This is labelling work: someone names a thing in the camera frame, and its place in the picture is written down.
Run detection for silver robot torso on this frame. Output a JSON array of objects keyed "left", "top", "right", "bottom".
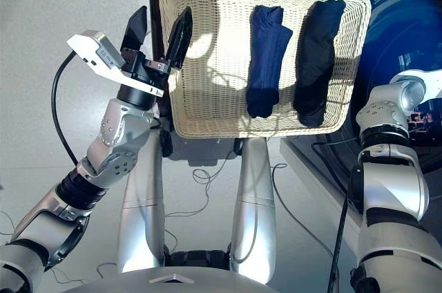
[{"left": 60, "top": 265, "right": 277, "bottom": 293}]

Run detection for pale woven laundry basket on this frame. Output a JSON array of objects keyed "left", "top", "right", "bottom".
[{"left": 157, "top": 0, "right": 372, "bottom": 139}]

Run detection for thin grey floor cable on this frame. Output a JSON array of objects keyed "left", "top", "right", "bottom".
[{"left": 162, "top": 154, "right": 242, "bottom": 228}]

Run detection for thin dark floor cable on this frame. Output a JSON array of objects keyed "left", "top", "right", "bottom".
[{"left": 271, "top": 163, "right": 334, "bottom": 259}]

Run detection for black cloth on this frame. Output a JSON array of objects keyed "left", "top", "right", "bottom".
[{"left": 292, "top": 0, "right": 347, "bottom": 126}]

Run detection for grey washing machine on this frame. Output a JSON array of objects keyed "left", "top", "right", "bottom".
[{"left": 279, "top": 0, "right": 442, "bottom": 238}]

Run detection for navy blue cloth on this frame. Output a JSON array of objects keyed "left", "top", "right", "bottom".
[{"left": 245, "top": 6, "right": 294, "bottom": 118}]

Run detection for black robot hip section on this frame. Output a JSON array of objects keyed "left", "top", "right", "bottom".
[{"left": 164, "top": 249, "right": 232, "bottom": 270}]

